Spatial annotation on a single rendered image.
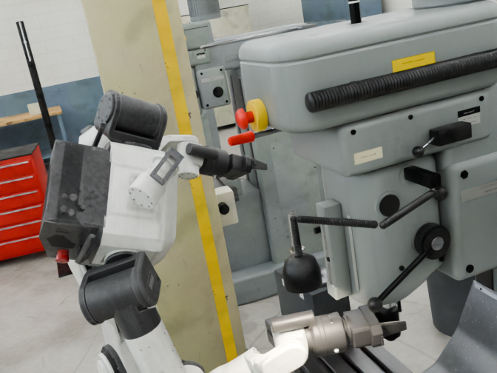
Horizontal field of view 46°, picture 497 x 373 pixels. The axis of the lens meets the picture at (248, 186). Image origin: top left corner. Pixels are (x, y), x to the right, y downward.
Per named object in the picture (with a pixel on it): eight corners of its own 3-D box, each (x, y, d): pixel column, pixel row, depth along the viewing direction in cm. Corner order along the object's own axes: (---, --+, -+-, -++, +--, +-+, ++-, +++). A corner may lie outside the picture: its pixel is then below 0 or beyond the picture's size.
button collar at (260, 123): (260, 134, 107) (255, 102, 105) (249, 129, 112) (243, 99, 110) (270, 132, 107) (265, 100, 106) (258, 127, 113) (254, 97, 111)
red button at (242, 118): (242, 132, 107) (239, 110, 105) (235, 129, 110) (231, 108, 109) (259, 128, 107) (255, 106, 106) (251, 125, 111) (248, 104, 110)
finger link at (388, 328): (406, 330, 130) (379, 335, 130) (404, 317, 129) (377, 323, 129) (408, 334, 128) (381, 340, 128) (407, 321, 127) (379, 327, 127)
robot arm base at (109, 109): (86, 143, 143) (108, 140, 134) (95, 92, 144) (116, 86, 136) (140, 155, 152) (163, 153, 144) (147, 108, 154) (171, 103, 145)
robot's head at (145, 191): (122, 198, 127) (132, 182, 120) (146, 166, 133) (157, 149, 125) (146, 216, 128) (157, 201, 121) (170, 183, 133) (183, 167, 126)
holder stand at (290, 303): (320, 353, 166) (310, 291, 160) (282, 322, 185) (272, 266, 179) (354, 337, 171) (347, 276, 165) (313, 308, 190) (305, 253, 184)
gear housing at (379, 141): (347, 180, 105) (340, 127, 102) (291, 156, 127) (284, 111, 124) (496, 138, 114) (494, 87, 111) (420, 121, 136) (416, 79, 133)
